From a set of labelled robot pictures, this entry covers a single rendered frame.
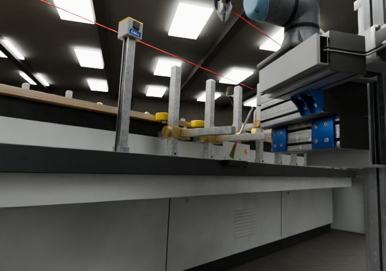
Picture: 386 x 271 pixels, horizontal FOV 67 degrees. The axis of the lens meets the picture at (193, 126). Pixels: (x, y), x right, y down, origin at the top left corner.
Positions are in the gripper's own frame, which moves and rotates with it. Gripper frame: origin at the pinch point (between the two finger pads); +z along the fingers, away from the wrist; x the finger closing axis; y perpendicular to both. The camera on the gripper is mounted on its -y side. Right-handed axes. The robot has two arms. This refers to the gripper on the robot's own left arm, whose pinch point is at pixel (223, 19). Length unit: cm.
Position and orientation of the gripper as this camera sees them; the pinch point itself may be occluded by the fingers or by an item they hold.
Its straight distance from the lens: 138.8
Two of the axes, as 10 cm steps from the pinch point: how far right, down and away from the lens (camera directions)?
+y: 2.3, -1.2, -9.6
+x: 9.7, 0.8, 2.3
